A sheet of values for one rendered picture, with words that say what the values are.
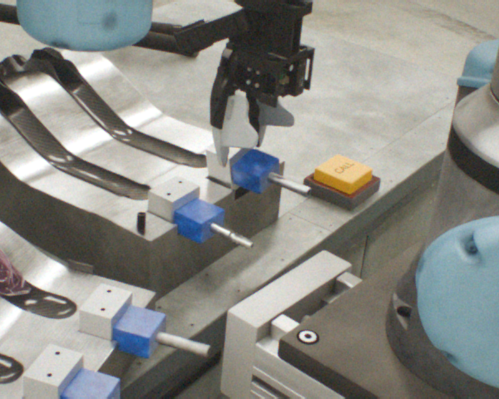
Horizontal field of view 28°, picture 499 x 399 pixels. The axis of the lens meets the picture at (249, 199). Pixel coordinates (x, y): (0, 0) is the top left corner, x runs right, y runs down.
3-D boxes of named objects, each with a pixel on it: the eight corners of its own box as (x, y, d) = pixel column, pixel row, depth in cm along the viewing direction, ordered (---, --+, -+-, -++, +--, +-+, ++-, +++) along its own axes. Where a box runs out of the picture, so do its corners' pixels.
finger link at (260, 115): (288, 160, 121) (284, 99, 115) (249, 144, 124) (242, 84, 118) (302, 145, 123) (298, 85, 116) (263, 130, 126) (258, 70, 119)
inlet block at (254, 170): (320, 198, 120) (320, 163, 116) (297, 222, 117) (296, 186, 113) (233, 162, 126) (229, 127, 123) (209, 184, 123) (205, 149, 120)
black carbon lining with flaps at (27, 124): (218, 174, 128) (223, 106, 123) (133, 222, 116) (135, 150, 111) (27, 90, 144) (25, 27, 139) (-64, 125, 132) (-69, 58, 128)
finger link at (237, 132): (240, 182, 114) (260, 105, 111) (200, 165, 116) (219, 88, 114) (255, 179, 116) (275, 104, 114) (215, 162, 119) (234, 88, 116)
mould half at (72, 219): (278, 219, 132) (289, 128, 126) (148, 307, 114) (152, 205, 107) (17, 100, 156) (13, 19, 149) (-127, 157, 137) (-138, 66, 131)
